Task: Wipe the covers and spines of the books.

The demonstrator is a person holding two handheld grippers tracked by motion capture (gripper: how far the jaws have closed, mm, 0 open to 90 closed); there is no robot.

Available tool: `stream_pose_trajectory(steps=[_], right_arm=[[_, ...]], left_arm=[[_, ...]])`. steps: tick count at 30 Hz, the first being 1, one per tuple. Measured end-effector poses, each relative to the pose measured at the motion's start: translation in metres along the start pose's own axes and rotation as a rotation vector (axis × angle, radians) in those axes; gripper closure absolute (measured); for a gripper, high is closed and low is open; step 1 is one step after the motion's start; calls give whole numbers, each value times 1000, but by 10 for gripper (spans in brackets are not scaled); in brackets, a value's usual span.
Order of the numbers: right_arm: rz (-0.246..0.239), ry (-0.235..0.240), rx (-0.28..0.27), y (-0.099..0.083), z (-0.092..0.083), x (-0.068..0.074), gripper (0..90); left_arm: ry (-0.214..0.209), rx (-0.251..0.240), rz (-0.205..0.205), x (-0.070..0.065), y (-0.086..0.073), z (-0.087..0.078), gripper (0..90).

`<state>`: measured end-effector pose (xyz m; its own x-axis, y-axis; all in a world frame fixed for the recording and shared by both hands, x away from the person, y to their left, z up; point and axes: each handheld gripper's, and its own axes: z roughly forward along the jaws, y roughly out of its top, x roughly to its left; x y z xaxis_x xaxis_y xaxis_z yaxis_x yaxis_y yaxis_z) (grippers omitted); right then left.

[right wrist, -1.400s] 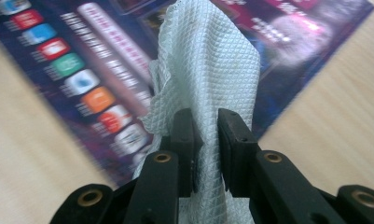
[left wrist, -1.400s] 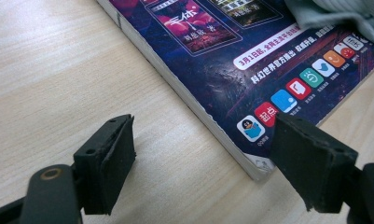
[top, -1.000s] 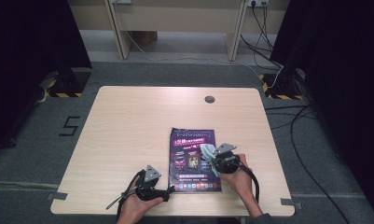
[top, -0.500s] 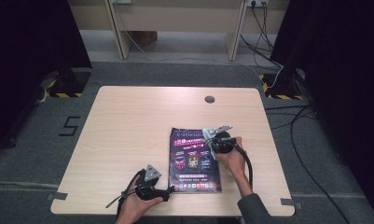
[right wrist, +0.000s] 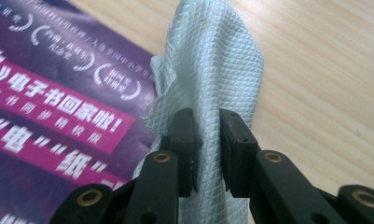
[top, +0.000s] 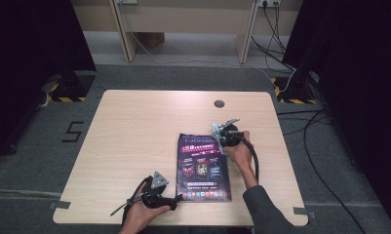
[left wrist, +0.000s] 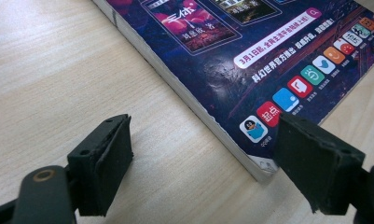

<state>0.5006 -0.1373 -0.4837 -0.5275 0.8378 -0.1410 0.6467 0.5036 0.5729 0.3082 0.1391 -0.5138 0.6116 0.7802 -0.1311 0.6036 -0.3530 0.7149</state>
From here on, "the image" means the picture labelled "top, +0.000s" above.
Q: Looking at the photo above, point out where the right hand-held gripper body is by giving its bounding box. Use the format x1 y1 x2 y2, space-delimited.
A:
216 117 247 149

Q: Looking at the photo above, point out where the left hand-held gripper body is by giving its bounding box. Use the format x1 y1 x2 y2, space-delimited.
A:
140 171 171 210

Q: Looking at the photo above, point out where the dark blue illustrated book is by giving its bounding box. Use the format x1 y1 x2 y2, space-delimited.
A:
175 133 233 203

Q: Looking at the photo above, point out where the person's right hand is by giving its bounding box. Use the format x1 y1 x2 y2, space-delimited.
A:
223 130 254 168

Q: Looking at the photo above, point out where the person's left hand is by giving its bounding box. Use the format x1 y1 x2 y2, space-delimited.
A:
118 181 172 234

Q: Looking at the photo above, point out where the black stand base striped tape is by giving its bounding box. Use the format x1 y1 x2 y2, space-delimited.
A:
41 69 97 103
269 71 322 106

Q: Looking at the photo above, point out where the grey tape piece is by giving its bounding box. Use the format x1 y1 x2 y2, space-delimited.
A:
293 206 317 220
48 200 72 211

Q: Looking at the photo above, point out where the brown cardboard box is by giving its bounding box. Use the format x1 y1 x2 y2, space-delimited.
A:
136 31 166 50

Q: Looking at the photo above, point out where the beige wooden desk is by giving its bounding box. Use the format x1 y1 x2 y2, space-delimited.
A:
69 0 304 65

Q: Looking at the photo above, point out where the black curtain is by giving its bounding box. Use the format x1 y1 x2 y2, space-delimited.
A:
282 0 391 234
0 0 98 161

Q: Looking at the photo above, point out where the white power strip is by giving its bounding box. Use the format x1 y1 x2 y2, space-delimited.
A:
257 0 282 9

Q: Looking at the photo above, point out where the short black floor cable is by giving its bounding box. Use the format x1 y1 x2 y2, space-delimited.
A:
276 109 332 137

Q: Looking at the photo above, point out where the long black floor cable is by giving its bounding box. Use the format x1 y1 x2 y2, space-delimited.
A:
301 109 369 234

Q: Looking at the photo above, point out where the thin white floor cable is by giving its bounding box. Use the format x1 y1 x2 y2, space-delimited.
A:
129 31 276 83

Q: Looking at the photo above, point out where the black power cables bundle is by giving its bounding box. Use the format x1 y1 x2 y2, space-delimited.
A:
250 3 297 73

